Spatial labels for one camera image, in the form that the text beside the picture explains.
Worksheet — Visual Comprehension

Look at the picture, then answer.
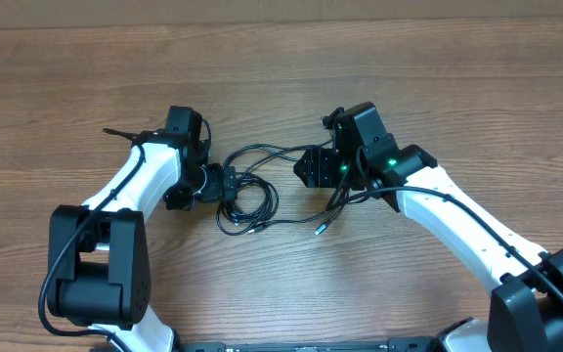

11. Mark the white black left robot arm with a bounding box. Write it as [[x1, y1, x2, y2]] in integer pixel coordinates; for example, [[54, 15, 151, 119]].
[[37, 106, 238, 351]]

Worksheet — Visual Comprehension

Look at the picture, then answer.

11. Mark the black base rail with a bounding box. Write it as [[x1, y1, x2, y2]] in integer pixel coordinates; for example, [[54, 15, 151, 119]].
[[172, 336, 448, 352]]

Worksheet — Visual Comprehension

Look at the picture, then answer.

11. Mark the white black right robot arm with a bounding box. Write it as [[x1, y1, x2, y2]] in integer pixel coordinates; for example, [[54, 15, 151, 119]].
[[293, 102, 563, 351]]

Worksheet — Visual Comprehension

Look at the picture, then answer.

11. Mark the black USB cable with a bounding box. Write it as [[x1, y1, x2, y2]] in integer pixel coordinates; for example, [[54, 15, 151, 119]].
[[215, 173, 281, 237]]

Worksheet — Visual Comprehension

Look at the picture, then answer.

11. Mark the black barrel plug cable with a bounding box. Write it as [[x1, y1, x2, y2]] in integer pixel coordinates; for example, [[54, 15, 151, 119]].
[[221, 139, 334, 197]]

